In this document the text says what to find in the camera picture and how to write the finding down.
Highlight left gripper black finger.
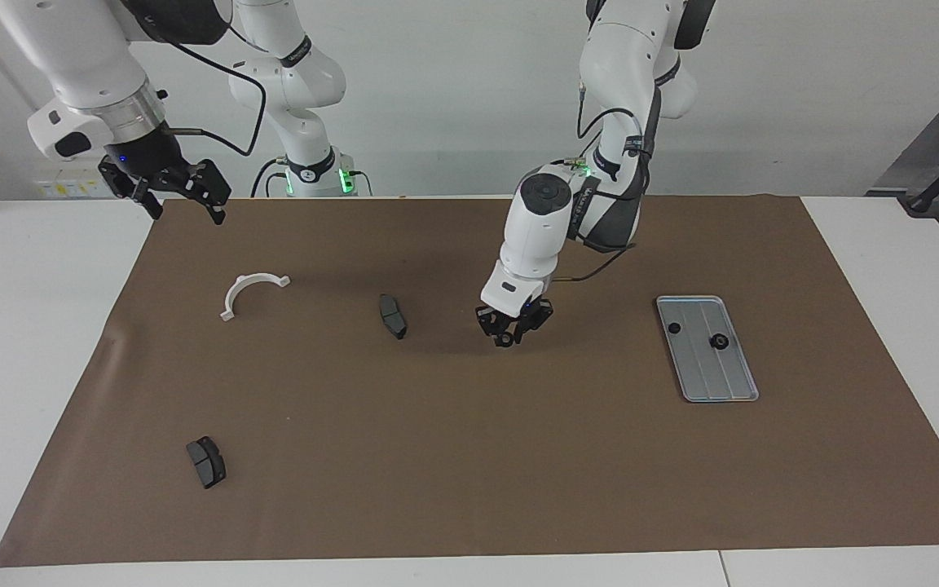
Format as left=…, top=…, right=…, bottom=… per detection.
left=510, top=302, right=554, bottom=346
left=476, top=308, right=508, bottom=348

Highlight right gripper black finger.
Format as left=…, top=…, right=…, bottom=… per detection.
left=99, top=157, right=166, bottom=221
left=184, top=157, right=233, bottom=226

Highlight silver metal tray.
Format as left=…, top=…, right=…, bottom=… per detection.
left=655, top=295, right=760, bottom=404

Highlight thin dark brake pad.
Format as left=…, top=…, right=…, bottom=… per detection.
left=378, top=293, right=408, bottom=341

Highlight brown paper mat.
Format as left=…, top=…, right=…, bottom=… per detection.
left=0, top=194, right=939, bottom=568

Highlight thick dark brake pad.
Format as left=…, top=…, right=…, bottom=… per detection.
left=186, top=436, right=227, bottom=490

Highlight black right base cable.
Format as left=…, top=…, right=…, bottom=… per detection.
left=250, top=157, right=286, bottom=198

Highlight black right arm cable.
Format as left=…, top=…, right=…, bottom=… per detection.
left=161, top=24, right=268, bottom=157

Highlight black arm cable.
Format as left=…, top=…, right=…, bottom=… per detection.
left=551, top=77, right=662, bottom=285
left=161, top=24, right=268, bottom=157

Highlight white wall socket box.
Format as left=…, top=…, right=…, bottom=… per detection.
left=33, top=161, right=112, bottom=199

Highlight white curved plastic bracket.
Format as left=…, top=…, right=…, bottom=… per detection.
left=219, top=273, right=292, bottom=322

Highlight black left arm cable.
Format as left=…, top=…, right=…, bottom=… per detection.
left=551, top=77, right=662, bottom=285

